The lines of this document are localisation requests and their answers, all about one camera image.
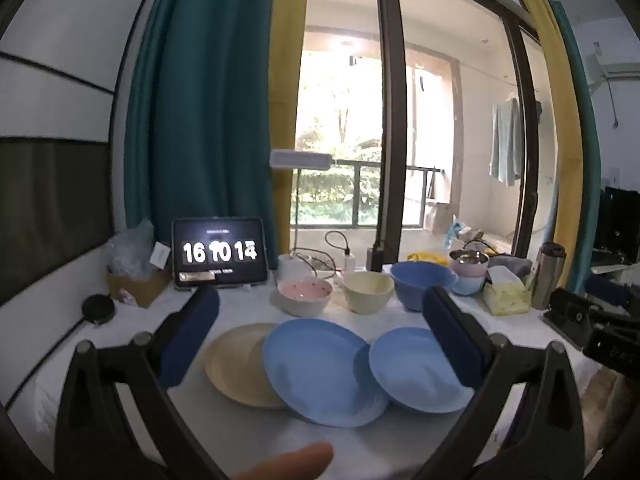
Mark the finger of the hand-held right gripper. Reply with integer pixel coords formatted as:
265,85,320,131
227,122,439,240
544,287,600,352
584,276,632,306

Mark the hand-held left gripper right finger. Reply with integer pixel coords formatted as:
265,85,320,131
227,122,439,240
421,285,586,480

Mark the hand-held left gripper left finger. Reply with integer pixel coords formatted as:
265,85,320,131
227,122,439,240
54,286,236,480

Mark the beige plate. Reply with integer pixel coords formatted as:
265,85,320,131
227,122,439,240
204,323,301,408

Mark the small blue plate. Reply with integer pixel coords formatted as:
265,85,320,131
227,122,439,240
368,327,475,413

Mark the pink spotted bowl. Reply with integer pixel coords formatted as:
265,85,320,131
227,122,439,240
277,276,333,318

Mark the large blue plate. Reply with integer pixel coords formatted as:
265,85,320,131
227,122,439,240
262,319,390,428

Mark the person's left hand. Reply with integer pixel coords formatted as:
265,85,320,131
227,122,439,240
231,441,334,480

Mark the steel thermos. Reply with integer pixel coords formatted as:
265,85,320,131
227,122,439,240
531,241,567,311

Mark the light blue bowl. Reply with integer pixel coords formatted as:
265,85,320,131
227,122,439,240
450,274,488,297

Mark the large blue bowl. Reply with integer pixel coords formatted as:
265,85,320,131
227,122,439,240
390,260,458,312

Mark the black monitor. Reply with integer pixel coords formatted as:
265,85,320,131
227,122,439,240
592,187,640,266

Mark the yellow tissue pack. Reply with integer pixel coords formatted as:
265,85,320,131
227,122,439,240
482,266,531,317

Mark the grey pouch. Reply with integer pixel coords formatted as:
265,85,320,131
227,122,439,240
487,255,533,276

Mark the yellow plastic bag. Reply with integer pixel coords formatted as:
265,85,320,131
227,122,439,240
407,252,448,267

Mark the small white box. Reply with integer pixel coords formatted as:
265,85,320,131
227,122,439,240
150,241,172,271

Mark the steel bowl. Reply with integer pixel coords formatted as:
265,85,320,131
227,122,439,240
448,249,490,266

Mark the tablet with clock display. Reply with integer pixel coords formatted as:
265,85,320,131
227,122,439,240
171,217,269,289

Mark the cream bowl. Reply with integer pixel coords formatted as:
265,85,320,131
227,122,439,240
342,271,395,316

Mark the black round puck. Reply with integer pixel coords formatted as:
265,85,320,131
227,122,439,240
81,294,116,325

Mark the blue plastic bag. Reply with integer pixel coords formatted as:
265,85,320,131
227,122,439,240
447,220,468,251

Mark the clear plastic bag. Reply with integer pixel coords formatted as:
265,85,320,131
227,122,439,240
107,217,156,281

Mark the teal curtain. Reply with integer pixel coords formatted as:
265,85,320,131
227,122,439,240
537,0,603,281
124,0,281,271

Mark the balcony railing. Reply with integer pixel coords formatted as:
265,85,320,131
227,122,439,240
330,157,446,226

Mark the hanging light shirt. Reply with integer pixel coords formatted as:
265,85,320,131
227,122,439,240
489,97,523,187

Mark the yellow curtain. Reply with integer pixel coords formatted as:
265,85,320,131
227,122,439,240
267,0,311,256
505,0,583,291

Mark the white desk lamp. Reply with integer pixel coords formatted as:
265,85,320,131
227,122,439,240
270,150,332,288

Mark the white air conditioner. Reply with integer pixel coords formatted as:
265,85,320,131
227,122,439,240
582,17,640,81

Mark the black cable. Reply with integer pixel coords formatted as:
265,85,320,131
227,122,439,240
325,231,352,257
292,247,337,277

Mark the dark sliding door frame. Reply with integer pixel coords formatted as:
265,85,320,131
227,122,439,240
372,0,412,271
501,17,542,261

